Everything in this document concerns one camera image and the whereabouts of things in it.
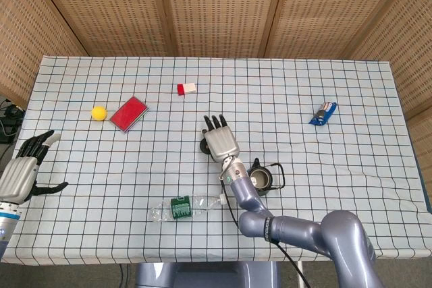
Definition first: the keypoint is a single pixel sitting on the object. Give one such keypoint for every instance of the red flat ink pad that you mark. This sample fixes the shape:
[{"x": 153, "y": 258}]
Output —
[{"x": 129, "y": 114}]

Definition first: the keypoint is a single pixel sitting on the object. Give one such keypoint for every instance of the blue snack packet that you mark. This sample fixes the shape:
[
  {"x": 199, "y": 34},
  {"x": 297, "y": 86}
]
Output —
[{"x": 322, "y": 116}]

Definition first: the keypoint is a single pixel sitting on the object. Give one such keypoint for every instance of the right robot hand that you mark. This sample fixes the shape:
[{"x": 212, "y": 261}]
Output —
[{"x": 221, "y": 143}]

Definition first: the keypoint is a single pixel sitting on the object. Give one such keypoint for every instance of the small black round disc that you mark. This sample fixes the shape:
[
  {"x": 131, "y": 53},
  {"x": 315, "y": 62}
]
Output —
[{"x": 203, "y": 148}]

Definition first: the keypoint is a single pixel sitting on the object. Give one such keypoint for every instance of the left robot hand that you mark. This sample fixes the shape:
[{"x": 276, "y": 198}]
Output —
[{"x": 18, "y": 176}]

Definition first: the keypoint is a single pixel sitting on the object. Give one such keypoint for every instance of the grey robot torso base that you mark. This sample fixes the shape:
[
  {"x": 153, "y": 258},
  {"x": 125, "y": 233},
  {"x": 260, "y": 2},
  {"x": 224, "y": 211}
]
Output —
[{"x": 206, "y": 276}]

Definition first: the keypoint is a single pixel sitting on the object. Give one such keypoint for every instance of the yellow ball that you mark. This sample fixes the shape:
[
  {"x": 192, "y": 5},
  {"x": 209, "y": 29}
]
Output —
[{"x": 99, "y": 113}]

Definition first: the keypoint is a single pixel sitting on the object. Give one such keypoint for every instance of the clear bottle with green label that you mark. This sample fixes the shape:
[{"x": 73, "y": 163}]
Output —
[{"x": 180, "y": 208}]

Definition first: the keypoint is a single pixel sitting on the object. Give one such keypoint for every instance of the light blue checked tablecloth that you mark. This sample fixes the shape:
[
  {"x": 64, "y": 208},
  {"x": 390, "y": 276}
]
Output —
[{"x": 303, "y": 166}]

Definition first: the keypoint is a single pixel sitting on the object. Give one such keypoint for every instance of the white table leg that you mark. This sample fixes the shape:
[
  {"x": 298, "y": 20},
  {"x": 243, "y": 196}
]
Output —
[{"x": 299, "y": 267}]

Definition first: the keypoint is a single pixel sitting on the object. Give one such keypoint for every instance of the red and white small box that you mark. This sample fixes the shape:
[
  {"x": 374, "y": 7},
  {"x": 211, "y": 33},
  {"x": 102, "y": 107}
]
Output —
[{"x": 189, "y": 88}]

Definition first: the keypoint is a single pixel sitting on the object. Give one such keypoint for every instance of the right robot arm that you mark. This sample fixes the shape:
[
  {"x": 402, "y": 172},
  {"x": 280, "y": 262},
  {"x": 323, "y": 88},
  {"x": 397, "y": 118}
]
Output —
[{"x": 297, "y": 229}]

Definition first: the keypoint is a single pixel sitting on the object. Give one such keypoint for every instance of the woven wooden folding screen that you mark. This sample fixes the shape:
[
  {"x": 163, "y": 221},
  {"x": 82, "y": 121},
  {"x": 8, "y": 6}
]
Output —
[{"x": 219, "y": 8}]

